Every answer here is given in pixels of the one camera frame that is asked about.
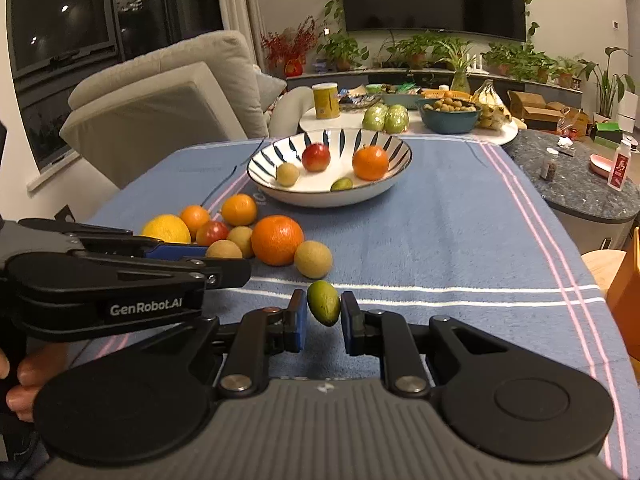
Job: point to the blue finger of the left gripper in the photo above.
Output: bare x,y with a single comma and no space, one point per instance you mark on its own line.
175,252

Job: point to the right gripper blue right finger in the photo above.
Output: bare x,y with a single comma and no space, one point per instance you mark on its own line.
388,337

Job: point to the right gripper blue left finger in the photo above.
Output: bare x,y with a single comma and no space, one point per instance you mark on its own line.
261,334

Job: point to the large yellow lemon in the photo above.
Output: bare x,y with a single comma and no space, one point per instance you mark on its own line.
168,228

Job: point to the red green apple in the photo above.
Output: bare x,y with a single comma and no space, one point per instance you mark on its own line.
210,232

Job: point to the small green fruit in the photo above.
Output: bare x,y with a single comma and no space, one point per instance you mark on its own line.
324,303
342,184

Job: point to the small back orange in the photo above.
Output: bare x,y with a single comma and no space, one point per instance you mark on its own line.
239,210

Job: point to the large orange tangerine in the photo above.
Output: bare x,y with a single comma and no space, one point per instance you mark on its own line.
370,163

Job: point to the person left hand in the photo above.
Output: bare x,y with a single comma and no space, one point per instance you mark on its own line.
32,374

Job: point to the blue striped tablecloth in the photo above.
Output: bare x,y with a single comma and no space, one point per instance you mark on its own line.
463,233

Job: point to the beige recliner sofa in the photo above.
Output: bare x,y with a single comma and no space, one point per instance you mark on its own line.
127,118

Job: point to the white blue striped bowl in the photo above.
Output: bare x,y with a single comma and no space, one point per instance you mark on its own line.
313,189

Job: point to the tray of green apples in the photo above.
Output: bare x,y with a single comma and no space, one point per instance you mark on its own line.
392,119

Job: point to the white round coffee table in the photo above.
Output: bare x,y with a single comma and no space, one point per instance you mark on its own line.
353,119

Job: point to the yellow canister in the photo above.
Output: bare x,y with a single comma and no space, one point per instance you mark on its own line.
326,102

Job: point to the teal bowl of longans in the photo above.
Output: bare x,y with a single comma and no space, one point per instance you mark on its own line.
445,116

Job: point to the red flower arrangement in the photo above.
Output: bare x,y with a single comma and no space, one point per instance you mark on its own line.
286,52

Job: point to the small spice jar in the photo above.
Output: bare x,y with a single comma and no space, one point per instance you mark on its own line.
549,164

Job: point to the teal basket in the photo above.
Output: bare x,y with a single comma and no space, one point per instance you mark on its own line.
407,100

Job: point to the orange fruit basket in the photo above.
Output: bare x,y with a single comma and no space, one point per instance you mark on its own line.
437,94

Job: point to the banana bunch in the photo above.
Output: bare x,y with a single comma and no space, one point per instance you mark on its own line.
493,113

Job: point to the dark marble round table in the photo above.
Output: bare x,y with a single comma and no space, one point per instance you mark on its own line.
594,215

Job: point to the dark tv console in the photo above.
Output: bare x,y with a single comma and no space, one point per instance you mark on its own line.
433,77

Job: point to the cardboard box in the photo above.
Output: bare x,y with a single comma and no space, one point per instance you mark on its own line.
534,111

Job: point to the pink dish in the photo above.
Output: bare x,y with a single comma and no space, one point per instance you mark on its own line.
600,165

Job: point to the white red label bottle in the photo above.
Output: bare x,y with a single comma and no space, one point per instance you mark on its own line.
620,165

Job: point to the glass vase with plant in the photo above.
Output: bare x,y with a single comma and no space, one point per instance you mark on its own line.
457,54

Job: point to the tall potted floor plant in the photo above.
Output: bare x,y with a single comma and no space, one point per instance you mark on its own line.
611,87

